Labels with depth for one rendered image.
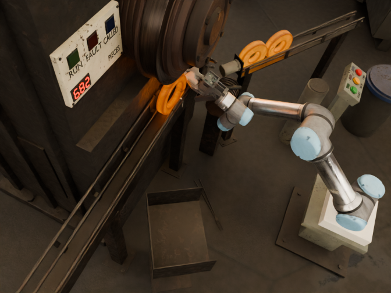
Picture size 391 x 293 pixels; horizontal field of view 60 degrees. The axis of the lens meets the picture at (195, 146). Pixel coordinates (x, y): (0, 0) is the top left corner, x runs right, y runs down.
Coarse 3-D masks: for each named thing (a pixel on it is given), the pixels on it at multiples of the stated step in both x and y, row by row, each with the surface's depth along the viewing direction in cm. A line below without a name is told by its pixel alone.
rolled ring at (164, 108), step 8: (176, 80) 133; (184, 80) 141; (168, 88) 131; (176, 88) 145; (184, 88) 146; (160, 96) 132; (168, 96) 133; (176, 96) 146; (160, 104) 134; (168, 104) 144; (160, 112) 139; (168, 112) 143
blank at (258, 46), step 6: (252, 42) 159; (258, 42) 160; (246, 48) 159; (252, 48) 158; (258, 48) 161; (264, 48) 163; (240, 54) 162; (246, 54) 160; (252, 54) 162; (258, 54) 167; (264, 54) 167; (246, 60) 164; (252, 60) 168; (258, 60) 169
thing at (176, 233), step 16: (160, 192) 119; (176, 192) 122; (192, 192) 124; (160, 208) 127; (176, 208) 128; (192, 208) 129; (160, 224) 125; (176, 224) 125; (192, 224) 126; (160, 240) 122; (176, 240) 123; (192, 240) 123; (160, 256) 119; (176, 256) 120; (192, 256) 121; (160, 272) 109; (176, 272) 113; (192, 272) 117; (160, 288) 168; (176, 288) 169
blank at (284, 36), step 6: (282, 30) 164; (276, 36) 163; (282, 36) 163; (288, 36) 165; (270, 42) 164; (276, 42) 165; (282, 42) 171; (288, 42) 170; (270, 48) 166; (276, 48) 173; (282, 48) 172; (270, 54) 170
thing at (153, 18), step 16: (160, 0) 90; (144, 16) 93; (160, 16) 90; (144, 32) 95; (160, 32) 92; (144, 48) 98; (160, 48) 97; (144, 64) 104; (160, 64) 103; (160, 80) 109
